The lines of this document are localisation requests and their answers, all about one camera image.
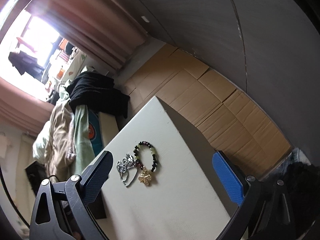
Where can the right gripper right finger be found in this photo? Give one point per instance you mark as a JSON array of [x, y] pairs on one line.
[[262, 210]]

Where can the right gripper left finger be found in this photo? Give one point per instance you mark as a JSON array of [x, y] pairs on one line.
[[49, 220]]

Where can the silver chain jewelry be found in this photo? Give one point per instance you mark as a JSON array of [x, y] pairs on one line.
[[124, 166]]

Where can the gold flower pendant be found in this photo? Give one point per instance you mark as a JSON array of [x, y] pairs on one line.
[[145, 177]]

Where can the black jewelry box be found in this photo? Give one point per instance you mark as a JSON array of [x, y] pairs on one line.
[[97, 207]]

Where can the beige duvet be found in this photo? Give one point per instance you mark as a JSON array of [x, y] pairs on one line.
[[54, 146]]

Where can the green bed sheet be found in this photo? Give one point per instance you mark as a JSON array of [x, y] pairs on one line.
[[83, 147]]

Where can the pink curtain left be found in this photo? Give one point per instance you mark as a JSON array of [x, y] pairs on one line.
[[22, 110]]

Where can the pink curtain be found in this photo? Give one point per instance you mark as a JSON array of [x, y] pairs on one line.
[[22, 110], [102, 29]]

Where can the black garment on bed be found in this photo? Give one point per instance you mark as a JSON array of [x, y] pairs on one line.
[[98, 93]]

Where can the orange cup on sill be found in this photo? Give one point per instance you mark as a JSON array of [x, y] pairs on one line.
[[60, 74]]

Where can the hanging dark clothes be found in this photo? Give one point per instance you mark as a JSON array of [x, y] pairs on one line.
[[25, 63]]

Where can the black bag on sill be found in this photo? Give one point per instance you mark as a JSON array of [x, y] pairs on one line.
[[69, 48]]

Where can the pink curtain right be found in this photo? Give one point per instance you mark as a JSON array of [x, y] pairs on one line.
[[102, 29]]

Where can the white wall socket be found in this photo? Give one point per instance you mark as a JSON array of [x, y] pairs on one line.
[[145, 19]]

